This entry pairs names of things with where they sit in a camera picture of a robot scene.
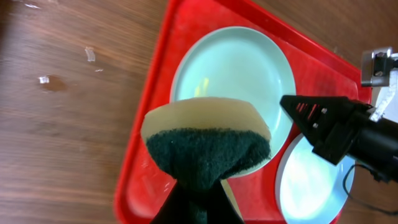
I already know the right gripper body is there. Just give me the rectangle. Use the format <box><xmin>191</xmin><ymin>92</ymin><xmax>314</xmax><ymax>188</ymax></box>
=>
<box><xmin>313</xmin><ymin>108</ymin><xmax>397</xmax><ymax>182</ymax></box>

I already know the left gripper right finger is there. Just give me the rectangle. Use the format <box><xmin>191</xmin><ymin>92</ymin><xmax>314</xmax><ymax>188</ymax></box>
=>
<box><xmin>206</xmin><ymin>180</ymin><xmax>244</xmax><ymax>224</ymax></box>

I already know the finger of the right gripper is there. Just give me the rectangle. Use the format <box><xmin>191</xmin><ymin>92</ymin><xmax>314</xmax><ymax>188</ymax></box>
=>
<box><xmin>280</xmin><ymin>95</ymin><xmax>371</xmax><ymax>152</ymax></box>

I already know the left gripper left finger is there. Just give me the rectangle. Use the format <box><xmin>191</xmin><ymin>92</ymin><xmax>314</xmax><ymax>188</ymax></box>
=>
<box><xmin>150</xmin><ymin>183</ymin><xmax>198</xmax><ymax>224</ymax></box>

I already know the green yellow sponge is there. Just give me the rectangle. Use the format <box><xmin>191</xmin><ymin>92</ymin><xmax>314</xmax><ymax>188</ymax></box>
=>
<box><xmin>141</xmin><ymin>97</ymin><xmax>271</xmax><ymax>192</ymax></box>

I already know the teal plate top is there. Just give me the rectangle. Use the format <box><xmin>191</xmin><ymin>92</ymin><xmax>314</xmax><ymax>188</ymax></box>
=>
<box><xmin>170</xmin><ymin>26</ymin><xmax>296</xmax><ymax>177</ymax></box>

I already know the teal plate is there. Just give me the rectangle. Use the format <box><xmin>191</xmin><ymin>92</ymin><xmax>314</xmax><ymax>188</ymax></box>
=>
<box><xmin>275</xmin><ymin>134</ymin><xmax>355</xmax><ymax>224</ymax></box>
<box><xmin>170</xmin><ymin>26</ymin><xmax>296</xmax><ymax>177</ymax></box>

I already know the red plastic tray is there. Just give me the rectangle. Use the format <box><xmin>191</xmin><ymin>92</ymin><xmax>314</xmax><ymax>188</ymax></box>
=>
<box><xmin>114</xmin><ymin>0</ymin><xmax>371</xmax><ymax>223</ymax></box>

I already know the teal plate right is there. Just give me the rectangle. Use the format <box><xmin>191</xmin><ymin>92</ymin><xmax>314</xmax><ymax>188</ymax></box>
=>
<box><xmin>275</xmin><ymin>134</ymin><xmax>355</xmax><ymax>224</ymax></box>

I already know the black right camera cable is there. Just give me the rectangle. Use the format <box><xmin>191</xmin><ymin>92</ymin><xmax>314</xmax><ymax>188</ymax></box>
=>
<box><xmin>341</xmin><ymin>163</ymin><xmax>398</xmax><ymax>217</ymax></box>

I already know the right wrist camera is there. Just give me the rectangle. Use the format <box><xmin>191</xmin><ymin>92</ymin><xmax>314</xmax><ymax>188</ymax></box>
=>
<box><xmin>360</xmin><ymin>46</ymin><xmax>398</xmax><ymax>122</ymax></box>

